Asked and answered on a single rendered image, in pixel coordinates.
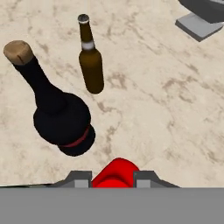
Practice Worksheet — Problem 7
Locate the red plastic bottle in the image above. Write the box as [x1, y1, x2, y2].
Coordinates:
[91, 157, 141, 189]

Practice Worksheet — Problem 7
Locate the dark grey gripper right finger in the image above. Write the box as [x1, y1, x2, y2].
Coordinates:
[133, 170, 179, 189]

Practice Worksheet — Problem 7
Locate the grey appliance with flat foot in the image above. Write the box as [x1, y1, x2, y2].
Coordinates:
[174, 0, 224, 43]

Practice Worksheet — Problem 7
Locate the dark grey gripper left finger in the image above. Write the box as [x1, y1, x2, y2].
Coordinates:
[52, 170, 94, 189]

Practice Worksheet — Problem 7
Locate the black corked glass bottle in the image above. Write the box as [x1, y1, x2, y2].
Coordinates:
[3, 39, 96, 158]

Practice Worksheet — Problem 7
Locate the brown glass beer bottle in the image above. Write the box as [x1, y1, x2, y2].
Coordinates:
[77, 13, 105, 95]

